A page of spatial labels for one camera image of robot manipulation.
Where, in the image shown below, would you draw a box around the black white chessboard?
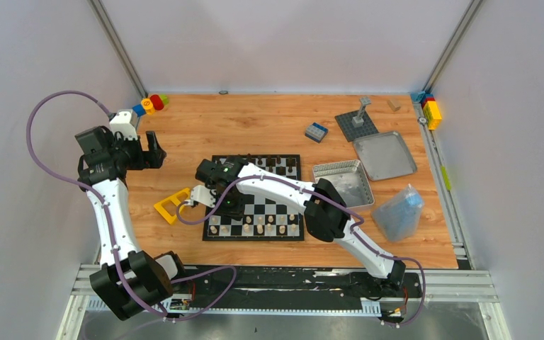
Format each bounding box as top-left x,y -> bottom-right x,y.
203,154 -> 305,241

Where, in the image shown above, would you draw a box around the metal tin box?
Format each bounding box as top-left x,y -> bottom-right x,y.
312,159 -> 375,212

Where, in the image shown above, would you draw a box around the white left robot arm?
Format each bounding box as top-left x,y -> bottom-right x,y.
75,126 -> 189,320

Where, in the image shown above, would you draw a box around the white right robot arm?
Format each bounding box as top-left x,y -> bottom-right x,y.
186,157 -> 406,296

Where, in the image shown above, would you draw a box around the coloured toy cylinders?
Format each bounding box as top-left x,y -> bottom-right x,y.
132,94 -> 169,117

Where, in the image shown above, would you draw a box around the yellow triangular plastic stand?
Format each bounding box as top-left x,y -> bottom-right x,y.
154,188 -> 191,225

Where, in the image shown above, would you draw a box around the blue grey toy brick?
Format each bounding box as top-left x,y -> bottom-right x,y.
305,123 -> 329,143

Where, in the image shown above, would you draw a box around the blue plastic bag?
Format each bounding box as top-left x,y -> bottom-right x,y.
371,184 -> 425,242

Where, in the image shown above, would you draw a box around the small wooden block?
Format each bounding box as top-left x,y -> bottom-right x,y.
387,98 -> 402,112

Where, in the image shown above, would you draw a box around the coloured toy brick stack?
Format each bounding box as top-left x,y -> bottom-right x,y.
410,91 -> 443,130

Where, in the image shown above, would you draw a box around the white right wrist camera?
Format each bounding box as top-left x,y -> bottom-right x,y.
185,185 -> 217,208

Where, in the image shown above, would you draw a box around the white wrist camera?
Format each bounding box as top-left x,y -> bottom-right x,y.
185,185 -> 217,208
109,109 -> 139,140

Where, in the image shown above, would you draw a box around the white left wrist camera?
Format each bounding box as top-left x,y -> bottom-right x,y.
109,109 -> 139,140

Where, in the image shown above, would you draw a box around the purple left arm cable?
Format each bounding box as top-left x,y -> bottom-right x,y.
25,90 -> 238,324

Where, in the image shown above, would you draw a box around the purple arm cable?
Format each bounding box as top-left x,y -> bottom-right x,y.
176,174 -> 427,329
25,90 -> 238,324

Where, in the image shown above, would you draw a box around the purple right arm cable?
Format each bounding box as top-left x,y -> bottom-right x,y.
176,174 -> 427,329

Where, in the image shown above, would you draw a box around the grey brick baseplate with post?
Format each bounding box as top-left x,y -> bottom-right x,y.
334,96 -> 379,142

